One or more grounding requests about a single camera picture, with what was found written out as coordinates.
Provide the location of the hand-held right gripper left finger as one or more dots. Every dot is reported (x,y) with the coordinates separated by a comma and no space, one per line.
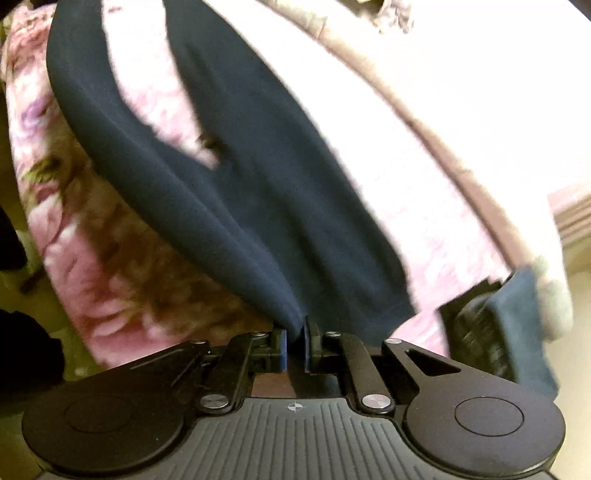
(280,351)

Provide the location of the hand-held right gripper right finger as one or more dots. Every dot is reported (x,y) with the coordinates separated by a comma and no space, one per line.
(311,355)

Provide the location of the navy blue pants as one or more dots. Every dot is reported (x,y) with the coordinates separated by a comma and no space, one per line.
(258,194)

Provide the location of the pink striped cloth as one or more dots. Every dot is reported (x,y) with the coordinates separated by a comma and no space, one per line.
(572,212)

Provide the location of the pink floral bedsheet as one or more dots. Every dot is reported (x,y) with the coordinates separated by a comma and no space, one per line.
(115,277)

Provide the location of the white fluffy blanket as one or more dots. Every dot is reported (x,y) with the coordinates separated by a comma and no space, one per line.
(485,92)

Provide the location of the dark cloth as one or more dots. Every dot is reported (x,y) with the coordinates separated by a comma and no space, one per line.
(9,244)
(27,350)

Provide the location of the crumpled grey cloth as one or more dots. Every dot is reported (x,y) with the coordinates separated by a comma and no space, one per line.
(392,14)

